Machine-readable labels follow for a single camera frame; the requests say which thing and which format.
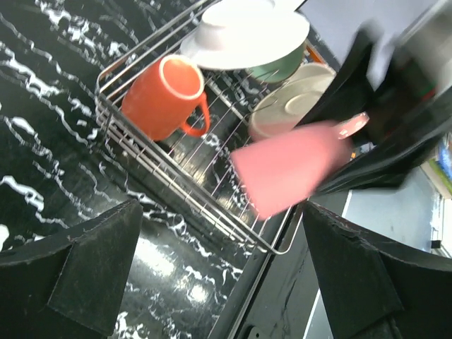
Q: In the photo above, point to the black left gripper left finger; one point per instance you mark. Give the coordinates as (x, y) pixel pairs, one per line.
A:
(70, 284)

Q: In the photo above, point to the green ceramic bowl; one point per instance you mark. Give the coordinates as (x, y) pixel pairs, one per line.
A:
(281, 69)

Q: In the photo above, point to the pink and cream plate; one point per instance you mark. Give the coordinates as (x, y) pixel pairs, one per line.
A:
(283, 108)

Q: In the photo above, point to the steel wire dish rack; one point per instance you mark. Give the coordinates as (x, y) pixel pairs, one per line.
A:
(198, 170)

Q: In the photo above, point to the orange and white bowl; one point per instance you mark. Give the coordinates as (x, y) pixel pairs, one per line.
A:
(314, 54)

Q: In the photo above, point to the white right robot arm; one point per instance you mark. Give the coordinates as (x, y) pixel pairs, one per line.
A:
(410, 111)

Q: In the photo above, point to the pink plastic cup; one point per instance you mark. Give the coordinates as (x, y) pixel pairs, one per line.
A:
(284, 170)

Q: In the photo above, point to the white round plate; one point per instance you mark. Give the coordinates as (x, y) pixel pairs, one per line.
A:
(244, 34)

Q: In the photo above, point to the orange mug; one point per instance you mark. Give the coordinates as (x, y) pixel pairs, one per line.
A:
(167, 96)

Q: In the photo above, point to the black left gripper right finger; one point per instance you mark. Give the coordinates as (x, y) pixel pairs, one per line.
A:
(373, 286)

